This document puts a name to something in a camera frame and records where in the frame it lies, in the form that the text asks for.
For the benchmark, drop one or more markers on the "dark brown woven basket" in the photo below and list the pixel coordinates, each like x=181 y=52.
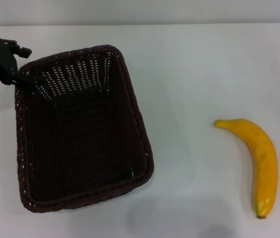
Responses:
x=85 y=138

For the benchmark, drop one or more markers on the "yellow banana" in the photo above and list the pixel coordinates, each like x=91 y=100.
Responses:
x=264 y=158

